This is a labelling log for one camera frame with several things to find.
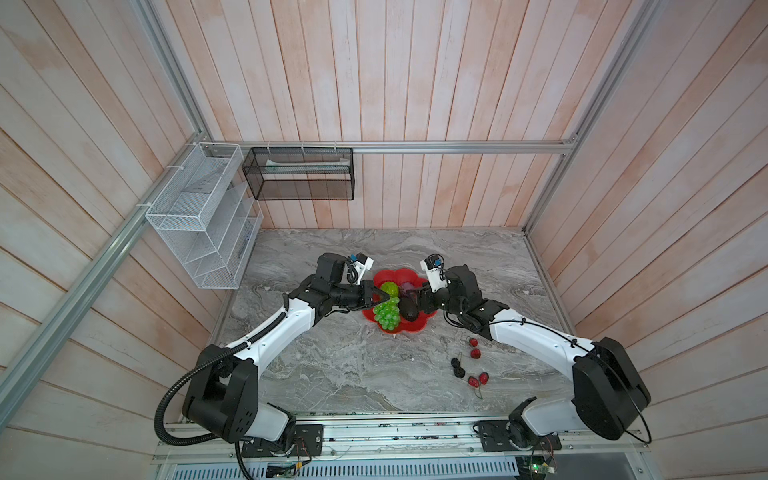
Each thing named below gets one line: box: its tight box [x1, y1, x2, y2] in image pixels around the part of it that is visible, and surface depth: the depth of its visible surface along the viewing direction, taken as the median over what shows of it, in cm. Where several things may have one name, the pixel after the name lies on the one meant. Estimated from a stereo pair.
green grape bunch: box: [374, 282, 401, 332], surface depth 85 cm
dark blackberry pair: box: [450, 357, 466, 378], surface depth 86 cm
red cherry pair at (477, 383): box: [468, 372, 489, 400], surface depth 83 cm
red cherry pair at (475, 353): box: [469, 338, 481, 359], surface depth 89 cm
